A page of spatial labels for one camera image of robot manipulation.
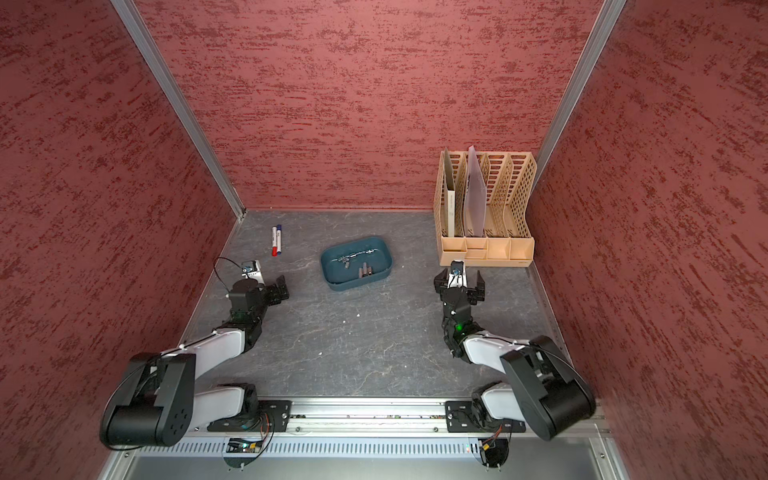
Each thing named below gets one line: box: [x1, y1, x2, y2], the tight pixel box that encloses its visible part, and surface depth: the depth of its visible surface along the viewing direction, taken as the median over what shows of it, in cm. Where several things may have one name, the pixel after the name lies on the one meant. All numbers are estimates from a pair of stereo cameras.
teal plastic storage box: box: [320, 236, 393, 292], surface depth 105 cm
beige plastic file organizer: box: [434, 151, 537, 267], surface depth 105 cm
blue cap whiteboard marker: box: [276, 224, 282, 254], surface depth 112 cm
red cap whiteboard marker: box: [271, 226, 279, 257], surface depth 112 cm
